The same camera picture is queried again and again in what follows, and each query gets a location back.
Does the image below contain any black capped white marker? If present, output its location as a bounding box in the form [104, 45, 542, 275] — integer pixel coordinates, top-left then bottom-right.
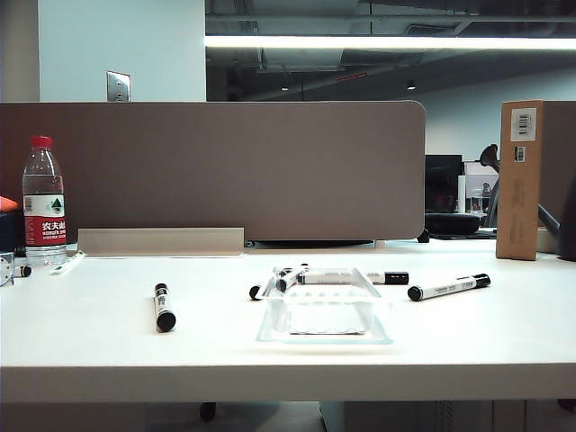
[364, 270, 410, 286]
[247, 268, 278, 302]
[152, 282, 177, 334]
[407, 272, 491, 302]
[275, 263, 311, 293]

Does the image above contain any clear plastic packaging box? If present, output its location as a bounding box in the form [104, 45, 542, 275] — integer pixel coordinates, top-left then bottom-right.
[255, 265, 395, 347]

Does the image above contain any tall brown cardboard box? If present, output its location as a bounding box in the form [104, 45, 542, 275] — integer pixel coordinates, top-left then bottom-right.
[495, 99, 545, 261]

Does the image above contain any dark blue box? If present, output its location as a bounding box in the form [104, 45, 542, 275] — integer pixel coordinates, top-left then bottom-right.
[0, 210, 26, 252]

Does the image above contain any brown desk partition panel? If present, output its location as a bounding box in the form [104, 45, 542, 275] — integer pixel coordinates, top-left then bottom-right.
[0, 99, 428, 242]

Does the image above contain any black computer monitor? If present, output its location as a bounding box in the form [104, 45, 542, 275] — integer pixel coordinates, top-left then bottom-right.
[425, 154, 464, 213]

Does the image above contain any black oval pouch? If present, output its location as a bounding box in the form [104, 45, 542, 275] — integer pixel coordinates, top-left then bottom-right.
[425, 212, 483, 236]

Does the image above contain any long ceiling light strip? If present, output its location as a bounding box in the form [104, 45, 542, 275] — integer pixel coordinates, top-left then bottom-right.
[204, 34, 576, 50]

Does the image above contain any white framed monitor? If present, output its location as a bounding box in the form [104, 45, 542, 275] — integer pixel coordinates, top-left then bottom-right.
[457, 160, 500, 213]

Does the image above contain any dark grey office chair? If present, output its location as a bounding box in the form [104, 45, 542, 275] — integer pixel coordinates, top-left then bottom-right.
[479, 143, 501, 230]

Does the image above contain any red label water bottle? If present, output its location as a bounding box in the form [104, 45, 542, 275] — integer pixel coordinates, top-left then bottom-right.
[21, 135, 68, 267]

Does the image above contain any beige cable tray flap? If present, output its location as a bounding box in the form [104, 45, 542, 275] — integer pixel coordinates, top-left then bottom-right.
[76, 227, 247, 257]

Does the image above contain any metal wall plate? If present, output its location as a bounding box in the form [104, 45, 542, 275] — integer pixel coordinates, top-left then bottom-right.
[105, 70, 131, 103]

